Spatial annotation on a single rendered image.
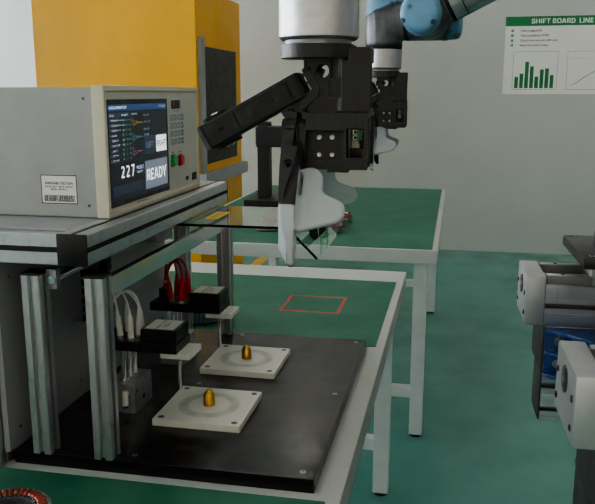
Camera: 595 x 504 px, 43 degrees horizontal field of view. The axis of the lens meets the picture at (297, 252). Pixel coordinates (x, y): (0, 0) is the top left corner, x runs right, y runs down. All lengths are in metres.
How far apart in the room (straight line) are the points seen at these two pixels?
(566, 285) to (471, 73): 5.15
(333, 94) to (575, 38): 5.88
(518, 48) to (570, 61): 0.41
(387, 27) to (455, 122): 4.93
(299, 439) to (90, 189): 0.51
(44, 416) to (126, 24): 4.06
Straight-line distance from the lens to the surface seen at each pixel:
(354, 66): 0.72
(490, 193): 6.56
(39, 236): 1.13
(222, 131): 0.74
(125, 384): 1.35
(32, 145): 1.28
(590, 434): 0.97
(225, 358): 1.57
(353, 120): 0.70
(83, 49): 5.22
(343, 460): 1.23
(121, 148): 1.27
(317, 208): 0.69
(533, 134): 6.54
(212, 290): 1.54
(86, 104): 1.23
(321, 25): 0.71
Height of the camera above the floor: 1.31
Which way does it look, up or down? 12 degrees down
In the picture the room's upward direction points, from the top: straight up
